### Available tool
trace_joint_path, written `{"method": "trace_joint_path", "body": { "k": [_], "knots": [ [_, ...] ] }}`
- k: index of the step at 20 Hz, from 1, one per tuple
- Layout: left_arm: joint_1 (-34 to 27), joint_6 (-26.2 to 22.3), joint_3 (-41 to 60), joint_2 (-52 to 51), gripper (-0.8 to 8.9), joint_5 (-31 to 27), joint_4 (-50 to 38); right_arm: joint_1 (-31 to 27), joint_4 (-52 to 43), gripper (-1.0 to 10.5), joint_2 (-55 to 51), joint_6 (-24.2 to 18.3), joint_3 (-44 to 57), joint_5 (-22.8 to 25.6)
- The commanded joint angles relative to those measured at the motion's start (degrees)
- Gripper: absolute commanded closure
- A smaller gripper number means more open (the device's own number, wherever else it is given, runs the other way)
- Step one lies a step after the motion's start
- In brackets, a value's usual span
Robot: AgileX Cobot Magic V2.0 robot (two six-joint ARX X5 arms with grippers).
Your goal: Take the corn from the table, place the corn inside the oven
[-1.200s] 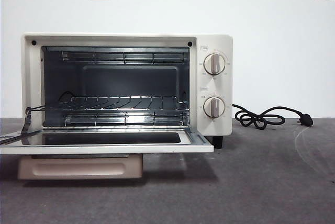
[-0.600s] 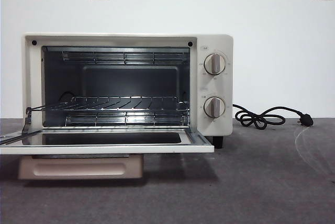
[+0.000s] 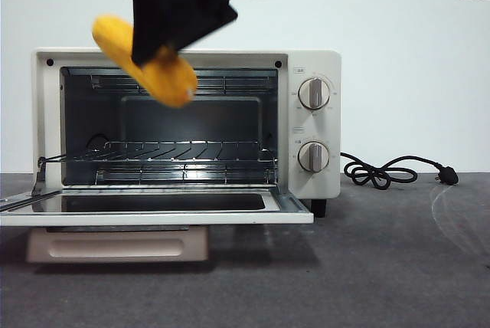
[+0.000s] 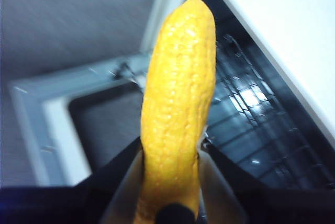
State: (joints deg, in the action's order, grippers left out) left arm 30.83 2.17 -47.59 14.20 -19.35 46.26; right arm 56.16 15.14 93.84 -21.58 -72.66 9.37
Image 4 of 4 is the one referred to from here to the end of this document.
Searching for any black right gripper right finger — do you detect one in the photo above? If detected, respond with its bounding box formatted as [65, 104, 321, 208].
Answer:
[198, 144, 335, 224]

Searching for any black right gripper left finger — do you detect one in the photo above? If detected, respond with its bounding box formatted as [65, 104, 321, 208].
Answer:
[0, 137, 145, 224]

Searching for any glass oven door with handle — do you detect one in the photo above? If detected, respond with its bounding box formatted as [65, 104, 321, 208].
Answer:
[7, 52, 150, 187]

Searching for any yellow corn cob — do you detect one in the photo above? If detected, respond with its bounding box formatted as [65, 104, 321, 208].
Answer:
[133, 0, 218, 224]

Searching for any cream Toshiba toaster oven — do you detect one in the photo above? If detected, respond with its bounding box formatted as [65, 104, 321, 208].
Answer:
[141, 0, 335, 191]

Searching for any metal wire oven rack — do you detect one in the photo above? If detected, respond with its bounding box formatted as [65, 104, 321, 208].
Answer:
[206, 34, 335, 191]

